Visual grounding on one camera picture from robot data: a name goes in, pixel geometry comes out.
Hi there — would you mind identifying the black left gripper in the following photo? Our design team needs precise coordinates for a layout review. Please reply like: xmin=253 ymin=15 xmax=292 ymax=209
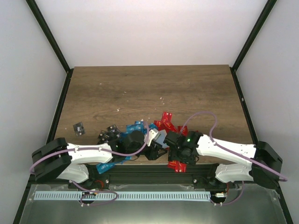
xmin=127 ymin=140 xmax=168 ymax=161

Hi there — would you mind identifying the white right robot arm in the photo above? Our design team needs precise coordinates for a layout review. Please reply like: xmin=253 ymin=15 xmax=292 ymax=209
xmin=164 ymin=131 xmax=282 ymax=189

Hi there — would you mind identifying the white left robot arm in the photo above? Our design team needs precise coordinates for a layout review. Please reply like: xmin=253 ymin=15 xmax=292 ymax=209
xmin=29 ymin=128 xmax=168 ymax=189

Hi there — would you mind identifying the blue VIP card centre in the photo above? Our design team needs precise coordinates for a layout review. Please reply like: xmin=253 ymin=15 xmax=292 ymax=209
xmin=126 ymin=124 xmax=144 ymax=133

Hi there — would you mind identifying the blue card top with chip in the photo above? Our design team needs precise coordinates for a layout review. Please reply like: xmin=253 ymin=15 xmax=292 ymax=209
xmin=134 ymin=120 xmax=143 ymax=126

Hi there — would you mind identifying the black card top of pile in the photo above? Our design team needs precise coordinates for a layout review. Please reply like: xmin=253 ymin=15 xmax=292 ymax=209
xmin=107 ymin=125 xmax=120 ymax=133

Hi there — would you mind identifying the black card of pile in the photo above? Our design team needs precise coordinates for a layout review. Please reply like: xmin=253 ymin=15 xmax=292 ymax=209
xmin=98 ymin=130 xmax=111 ymax=140
xmin=107 ymin=125 xmax=120 ymax=133

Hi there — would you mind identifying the black card middle of pile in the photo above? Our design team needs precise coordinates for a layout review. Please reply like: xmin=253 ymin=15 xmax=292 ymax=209
xmin=98 ymin=130 xmax=111 ymax=140

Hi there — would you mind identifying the red VIP card long diagonal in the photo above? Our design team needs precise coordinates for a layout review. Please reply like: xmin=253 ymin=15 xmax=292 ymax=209
xmin=154 ymin=120 xmax=178 ymax=133

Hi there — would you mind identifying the red VIP card top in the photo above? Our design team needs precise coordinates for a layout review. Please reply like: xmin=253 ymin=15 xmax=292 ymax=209
xmin=161 ymin=112 xmax=172 ymax=123

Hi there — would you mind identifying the lone black VIP card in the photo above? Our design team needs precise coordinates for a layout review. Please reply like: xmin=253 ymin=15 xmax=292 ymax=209
xmin=73 ymin=122 xmax=85 ymax=137

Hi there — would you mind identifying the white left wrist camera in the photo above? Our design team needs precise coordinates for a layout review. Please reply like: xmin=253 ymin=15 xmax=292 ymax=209
xmin=147 ymin=128 xmax=160 ymax=147

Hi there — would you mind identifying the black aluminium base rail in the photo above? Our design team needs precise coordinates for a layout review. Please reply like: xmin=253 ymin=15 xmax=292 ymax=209
xmin=80 ymin=163 xmax=229 ymax=190

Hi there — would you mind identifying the blue card near rail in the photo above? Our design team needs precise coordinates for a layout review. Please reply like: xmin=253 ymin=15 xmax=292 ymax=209
xmin=96 ymin=163 xmax=115 ymax=174

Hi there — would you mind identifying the light blue slotted cable duct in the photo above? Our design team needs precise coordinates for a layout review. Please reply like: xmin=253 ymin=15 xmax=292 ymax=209
xmin=34 ymin=191 xmax=211 ymax=202

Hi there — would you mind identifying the black frame post right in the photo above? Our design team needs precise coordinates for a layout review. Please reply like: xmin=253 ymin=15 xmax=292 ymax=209
xmin=232 ymin=0 xmax=278 ymax=70

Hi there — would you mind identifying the black frame post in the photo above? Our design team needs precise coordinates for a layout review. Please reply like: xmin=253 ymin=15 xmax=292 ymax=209
xmin=232 ymin=0 xmax=278 ymax=70
xmin=25 ymin=0 xmax=71 ymax=73

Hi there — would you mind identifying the black frame post left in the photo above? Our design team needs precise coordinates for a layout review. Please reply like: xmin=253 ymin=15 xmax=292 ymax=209
xmin=25 ymin=0 xmax=71 ymax=73

